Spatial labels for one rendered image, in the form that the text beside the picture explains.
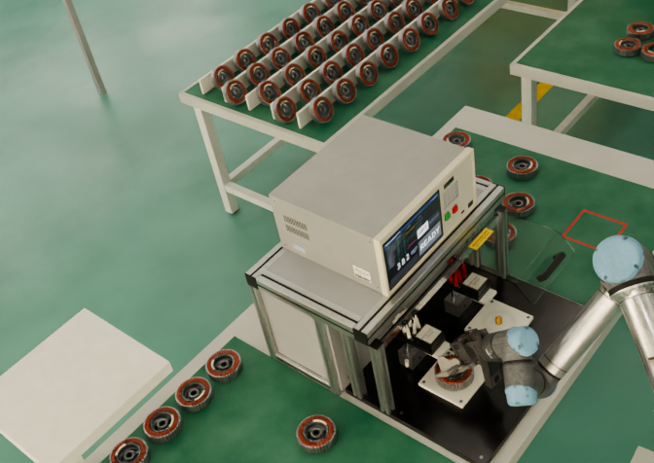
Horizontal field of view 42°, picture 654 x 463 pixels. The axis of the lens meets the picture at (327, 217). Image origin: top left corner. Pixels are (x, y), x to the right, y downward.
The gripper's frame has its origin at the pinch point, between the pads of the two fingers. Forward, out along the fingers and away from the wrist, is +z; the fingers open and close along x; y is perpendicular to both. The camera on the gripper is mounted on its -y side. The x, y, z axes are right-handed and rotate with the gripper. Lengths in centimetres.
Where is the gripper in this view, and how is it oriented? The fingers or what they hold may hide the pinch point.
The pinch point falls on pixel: (454, 363)
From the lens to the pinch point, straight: 248.6
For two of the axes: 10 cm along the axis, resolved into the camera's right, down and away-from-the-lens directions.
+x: -7.3, 4.6, -5.0
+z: -4.3, 2.6, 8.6
